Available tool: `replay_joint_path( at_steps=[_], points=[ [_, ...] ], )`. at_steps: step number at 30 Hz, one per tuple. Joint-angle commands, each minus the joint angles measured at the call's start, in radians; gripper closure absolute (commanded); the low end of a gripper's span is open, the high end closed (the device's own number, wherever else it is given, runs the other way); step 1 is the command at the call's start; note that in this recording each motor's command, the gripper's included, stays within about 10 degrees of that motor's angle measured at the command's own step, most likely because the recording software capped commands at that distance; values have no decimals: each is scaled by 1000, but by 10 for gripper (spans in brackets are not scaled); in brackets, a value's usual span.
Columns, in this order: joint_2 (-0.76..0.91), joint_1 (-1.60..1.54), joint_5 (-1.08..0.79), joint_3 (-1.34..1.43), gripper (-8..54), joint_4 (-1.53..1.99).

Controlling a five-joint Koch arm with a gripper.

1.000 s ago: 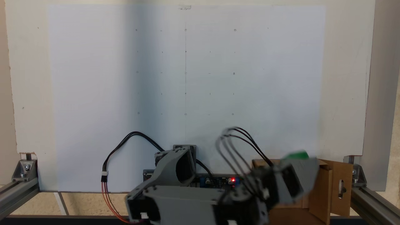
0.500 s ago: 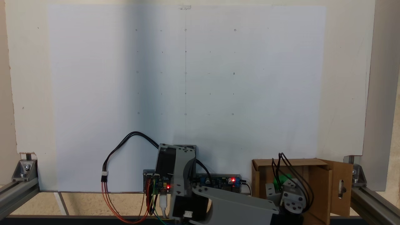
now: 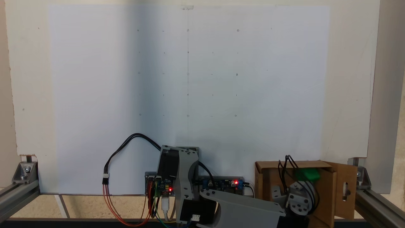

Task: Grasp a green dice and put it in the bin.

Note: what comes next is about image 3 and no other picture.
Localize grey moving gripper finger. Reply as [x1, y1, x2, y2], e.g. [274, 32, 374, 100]
[292, 180, 317, 197]

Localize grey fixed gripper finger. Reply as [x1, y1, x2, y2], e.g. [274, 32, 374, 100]
[271, 185, 285, 204]

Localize green dice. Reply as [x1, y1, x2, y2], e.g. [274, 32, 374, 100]
[294, 168, 321, 182]

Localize brown cardboard box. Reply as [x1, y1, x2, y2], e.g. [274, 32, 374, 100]
[255, 160, 358, 228]

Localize blue power circuit board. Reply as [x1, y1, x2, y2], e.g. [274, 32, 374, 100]
[201, 177, 245, 196]

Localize grey board mounting plate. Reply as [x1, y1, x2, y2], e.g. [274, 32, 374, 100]
[145, 172, 245, 198]

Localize motor driver circuit board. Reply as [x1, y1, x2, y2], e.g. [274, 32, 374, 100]
[146, 176, 175, 199]

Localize white paper sheet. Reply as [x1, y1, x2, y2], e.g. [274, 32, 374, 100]
[47, 4, 331, 195]

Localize black servo cable bundle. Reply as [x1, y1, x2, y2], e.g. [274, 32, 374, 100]
[198, 161, 216, 188]
[277, 155, 317, 212]

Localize black power cable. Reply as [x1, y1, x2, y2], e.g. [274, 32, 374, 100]
[243, 182, 255, 199]

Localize metal corner bracket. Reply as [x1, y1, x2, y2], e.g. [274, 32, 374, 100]
[357, 166, 371, 187]
[12, 161, 39, 185]

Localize aluminium frame rail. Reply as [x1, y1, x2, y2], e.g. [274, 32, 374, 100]
[354, 188, 405, 228]
[0, 180, 41, 224]

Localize white USB cable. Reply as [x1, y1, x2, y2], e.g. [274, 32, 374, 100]
[161, 195, 176, 223]

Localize green wire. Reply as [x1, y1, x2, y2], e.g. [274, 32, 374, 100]
[153, 190, 178, 228]

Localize yellow wire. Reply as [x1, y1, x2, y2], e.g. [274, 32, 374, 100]
[151, 189, 178, 224]

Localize black cable with white connector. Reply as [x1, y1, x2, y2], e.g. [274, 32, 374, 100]
[102, 133, 162, 186]

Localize orange red wire bundle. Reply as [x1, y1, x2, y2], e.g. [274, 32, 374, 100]
[103, 183, 153, 227]

